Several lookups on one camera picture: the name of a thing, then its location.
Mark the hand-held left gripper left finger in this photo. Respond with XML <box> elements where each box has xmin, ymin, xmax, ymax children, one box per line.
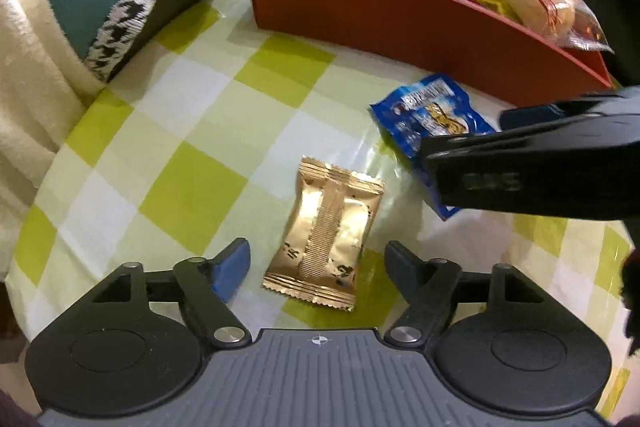
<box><xmin>92</xmin><ymin>237</ymin><xmax>253</xmax><ymax>350</ymax></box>

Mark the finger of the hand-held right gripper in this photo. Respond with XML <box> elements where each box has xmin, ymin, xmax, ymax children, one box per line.
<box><xmin>500</xmin><ymin>87</ymin><xmax>640</xmax><ymax>132</ymax></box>

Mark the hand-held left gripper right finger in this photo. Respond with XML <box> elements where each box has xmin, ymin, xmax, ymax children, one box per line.
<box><xmin>384</xmin><ymin>241</ymin><xmax>546</xmax><ymax>350</ymax></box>

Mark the gold foil packet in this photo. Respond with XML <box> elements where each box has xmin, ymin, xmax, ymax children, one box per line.
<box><xmin>262</xmin><ymin>155</ymin><xmax>386</xmax><ymax>312</ymax></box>

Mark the blue snack packet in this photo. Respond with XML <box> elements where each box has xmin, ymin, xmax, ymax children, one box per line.
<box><xmin>369</xmin><ymin>73</ymin><xmax>498</xmax><ymax>222</ymax></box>

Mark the bun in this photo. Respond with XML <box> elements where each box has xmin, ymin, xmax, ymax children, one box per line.
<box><xmin>470</xmin><ymin>0</ymin><xmax>615</xmax><ymax>52</ymax></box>

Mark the red cardboard box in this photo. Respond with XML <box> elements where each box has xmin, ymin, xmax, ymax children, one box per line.
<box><xmin>245</xmin><ymin>0</ymin><xmax>615</xmax><ymax>108</ymax></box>

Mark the green checked tablecloth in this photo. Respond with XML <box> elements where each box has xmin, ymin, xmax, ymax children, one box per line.
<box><xmin>5</xmin><ymin>0</ymin><xmax>636</xmax><ymax>413</ymax></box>

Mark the cream fleece blanket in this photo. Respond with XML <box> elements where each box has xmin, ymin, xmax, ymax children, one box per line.
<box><xmin>0</xmin><ymin>0</ymin><xmax>101</xmax><ymax>283</ymax></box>

